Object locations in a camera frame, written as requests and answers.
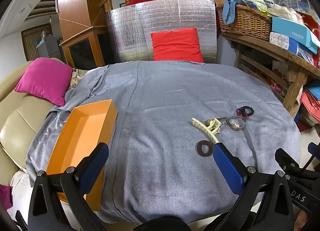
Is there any gold and silver wristwatch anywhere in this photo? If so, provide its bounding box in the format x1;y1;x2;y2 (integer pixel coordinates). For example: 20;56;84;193
206;116;246;130

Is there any maroon hair tie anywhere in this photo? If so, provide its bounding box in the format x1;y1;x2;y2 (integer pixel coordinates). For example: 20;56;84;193
235;107;249;121

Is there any right hand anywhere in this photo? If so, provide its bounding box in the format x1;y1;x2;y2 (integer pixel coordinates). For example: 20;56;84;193
294;210;308;231

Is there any orange cardboard box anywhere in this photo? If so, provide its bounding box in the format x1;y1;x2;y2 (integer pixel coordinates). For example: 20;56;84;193
45;99;118;212

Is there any cream hair claw clip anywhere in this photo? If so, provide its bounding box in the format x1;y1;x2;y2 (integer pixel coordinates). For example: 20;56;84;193
191;118;221;144

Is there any cream leather sofa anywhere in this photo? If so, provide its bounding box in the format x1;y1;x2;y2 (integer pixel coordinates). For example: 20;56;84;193
1;61;56;185

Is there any grey bed sheet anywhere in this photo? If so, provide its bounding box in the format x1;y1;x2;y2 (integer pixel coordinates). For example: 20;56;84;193
25;61;301;223

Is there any wooden shelf table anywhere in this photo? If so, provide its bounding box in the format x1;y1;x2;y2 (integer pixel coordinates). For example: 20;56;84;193
221;32;319;118

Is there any magenta pillow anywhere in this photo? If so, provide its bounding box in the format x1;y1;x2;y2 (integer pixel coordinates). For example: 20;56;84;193
15;58;73;106

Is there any white patterned box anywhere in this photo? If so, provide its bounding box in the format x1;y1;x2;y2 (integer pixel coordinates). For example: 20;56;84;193
269;32;298;54

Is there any teal fashion box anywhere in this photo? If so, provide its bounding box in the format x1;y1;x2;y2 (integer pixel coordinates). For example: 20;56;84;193
272;16;320;54

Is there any wicker basket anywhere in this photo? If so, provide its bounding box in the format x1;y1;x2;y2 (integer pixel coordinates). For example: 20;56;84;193
216;5;272;41

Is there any small red cushion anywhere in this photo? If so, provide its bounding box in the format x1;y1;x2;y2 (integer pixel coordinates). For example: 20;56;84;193
151;27;204;63

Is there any wooden corner cabinet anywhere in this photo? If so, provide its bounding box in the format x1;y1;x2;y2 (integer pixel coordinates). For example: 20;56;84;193
57;0;112;70

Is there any light blue cloth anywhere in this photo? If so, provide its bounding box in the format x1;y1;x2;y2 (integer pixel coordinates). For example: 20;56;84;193
222;0;245;25

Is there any silver foil insulation panel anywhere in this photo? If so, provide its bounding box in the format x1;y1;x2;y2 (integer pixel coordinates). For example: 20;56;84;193
106;0;217;63

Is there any dark brown hair tie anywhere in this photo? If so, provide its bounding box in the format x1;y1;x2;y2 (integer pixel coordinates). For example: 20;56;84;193
195;140;215;157

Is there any black hair tie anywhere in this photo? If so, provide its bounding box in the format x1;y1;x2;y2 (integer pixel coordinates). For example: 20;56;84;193
240;105;254;117

